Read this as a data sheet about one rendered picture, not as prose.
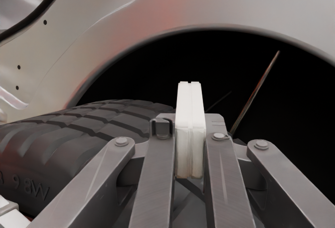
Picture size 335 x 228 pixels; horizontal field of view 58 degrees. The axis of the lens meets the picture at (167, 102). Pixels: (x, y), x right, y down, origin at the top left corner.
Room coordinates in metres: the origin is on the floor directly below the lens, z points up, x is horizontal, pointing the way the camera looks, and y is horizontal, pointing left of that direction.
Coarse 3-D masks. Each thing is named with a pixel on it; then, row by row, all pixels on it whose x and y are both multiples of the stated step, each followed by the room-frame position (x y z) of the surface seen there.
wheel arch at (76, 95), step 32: (160, 32) 0.56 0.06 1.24; (192, 32) 0.58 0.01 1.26; (224, 32) 0.64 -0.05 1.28; (256, 32) 0.51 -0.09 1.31; (128, 64) 0.68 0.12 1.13; (160, 64) 0.85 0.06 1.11; (192, 64) 0.87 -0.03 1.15; (224, 64) 0.84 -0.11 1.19; (256, 64) 0.81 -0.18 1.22; (288, 64) 0.79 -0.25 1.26; (320, 64) 0.76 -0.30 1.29; (96, 96) 0.69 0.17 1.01; (128, 96) 0.86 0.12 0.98; (160, 96) 0.89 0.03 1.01; (288, 96) 0.77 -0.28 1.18; (320, 96) 0.75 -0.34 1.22; (256, 128) 0.79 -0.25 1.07; (288, 128) 0.76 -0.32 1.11; (320, 128) 0.74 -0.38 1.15; (320, 160) 0.72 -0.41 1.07
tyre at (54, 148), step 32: (0, 128) 0.26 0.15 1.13; (32, 128) 0.26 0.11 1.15; (64, 128) 0.26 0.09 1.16; (96, 128) 0.28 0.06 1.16; (128, 128) 0.30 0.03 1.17; (0, 160) 0.23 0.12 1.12; (32, 160) 0.22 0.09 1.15; (64, 160) 0.21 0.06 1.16; (0, 192) 0.23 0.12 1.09; (32, 192) 0.21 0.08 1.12; (192, 192) 0.23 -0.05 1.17; (128, 224) 0.18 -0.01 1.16; (192, 224) 0.18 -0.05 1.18; (256, 224) 0.23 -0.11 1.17
